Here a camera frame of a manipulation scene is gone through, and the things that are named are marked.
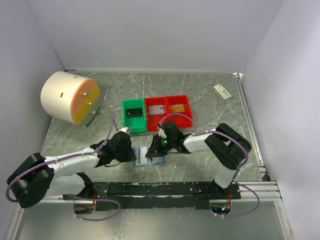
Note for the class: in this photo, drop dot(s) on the blue card holder wallet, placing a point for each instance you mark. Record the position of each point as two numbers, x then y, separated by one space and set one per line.
142 161

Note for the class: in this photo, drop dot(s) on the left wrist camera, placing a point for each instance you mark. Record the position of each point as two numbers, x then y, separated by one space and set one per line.
124 130

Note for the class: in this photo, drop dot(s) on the black credit card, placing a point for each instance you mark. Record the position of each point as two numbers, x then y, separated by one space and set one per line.
134 112

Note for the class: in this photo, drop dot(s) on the small white card box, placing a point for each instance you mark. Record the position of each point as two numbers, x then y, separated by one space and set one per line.
221 92

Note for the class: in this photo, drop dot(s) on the green plastic bin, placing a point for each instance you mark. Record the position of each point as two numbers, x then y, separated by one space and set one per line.
136 125

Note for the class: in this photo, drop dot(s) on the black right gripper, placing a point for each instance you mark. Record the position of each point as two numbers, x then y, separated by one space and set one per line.
153 150

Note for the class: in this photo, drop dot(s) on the white stripe card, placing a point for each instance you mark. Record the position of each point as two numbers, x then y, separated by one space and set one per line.
140 153
155 160
156 110

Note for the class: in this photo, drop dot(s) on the round drawer cabinet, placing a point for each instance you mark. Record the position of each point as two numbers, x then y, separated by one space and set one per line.
71 98

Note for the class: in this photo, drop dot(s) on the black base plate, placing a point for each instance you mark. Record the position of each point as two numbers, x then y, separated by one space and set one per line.
149 195

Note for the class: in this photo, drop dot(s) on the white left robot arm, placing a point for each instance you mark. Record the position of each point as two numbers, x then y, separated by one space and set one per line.
40 177

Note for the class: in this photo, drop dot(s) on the gold credit card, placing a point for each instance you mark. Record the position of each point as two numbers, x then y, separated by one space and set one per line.
177 108

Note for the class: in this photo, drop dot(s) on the red plastic bin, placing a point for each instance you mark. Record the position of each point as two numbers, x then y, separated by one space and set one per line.
153 120
182 120

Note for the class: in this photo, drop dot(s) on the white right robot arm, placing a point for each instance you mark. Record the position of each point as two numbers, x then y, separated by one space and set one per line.
229 147

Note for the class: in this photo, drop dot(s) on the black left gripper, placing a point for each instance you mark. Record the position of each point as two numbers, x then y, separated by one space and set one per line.
130 156

